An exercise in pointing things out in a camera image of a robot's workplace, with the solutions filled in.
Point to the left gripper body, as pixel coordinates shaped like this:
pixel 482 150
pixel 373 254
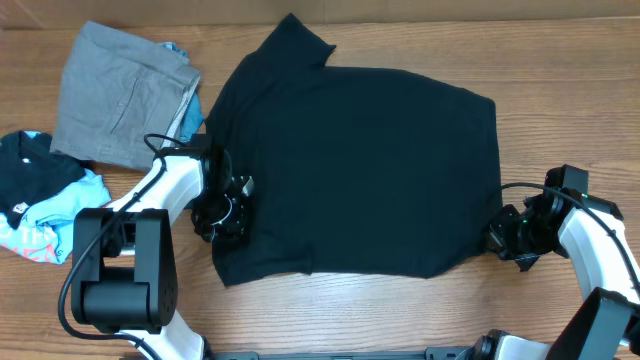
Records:
pixel 220 215

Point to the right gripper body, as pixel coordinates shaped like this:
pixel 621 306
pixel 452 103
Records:
pixel 525 239

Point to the black t-shirt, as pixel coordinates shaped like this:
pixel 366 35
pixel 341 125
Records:
pixel 356 170

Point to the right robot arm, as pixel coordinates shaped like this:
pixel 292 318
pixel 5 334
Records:
pixel 589 231

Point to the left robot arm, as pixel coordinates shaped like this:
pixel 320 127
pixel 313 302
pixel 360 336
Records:
pixel 123 282

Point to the folded blue garment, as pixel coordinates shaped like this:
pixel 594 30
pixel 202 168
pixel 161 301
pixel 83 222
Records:
pixel 192 118

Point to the folded grey shorts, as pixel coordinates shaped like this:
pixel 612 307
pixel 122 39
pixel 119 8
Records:
pixel 116 88

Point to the light blue printed t-shirt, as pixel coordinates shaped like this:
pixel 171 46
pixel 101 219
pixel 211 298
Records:
pixel 45 233

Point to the folded black shirt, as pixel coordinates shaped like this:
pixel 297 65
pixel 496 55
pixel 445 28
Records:
pixel 30 173

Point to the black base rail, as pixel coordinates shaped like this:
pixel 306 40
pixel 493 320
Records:
pixel 430 353

